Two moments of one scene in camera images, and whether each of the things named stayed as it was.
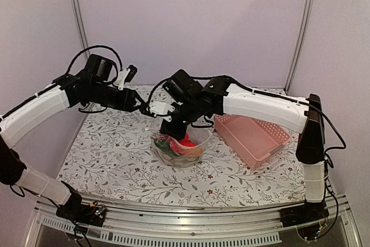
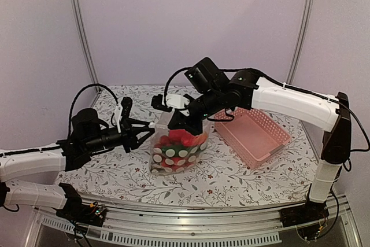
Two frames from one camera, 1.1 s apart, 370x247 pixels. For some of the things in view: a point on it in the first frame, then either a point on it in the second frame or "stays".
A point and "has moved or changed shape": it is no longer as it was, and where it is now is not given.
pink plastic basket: (252, 139) stays
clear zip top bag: (182, 153) has moved or changed shape
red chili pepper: (191, 151) → (190, 140)
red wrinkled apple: (186, 141) has moved or changed shape
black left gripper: (128, 102) → (126, 138)
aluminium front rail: (238, 225) stays
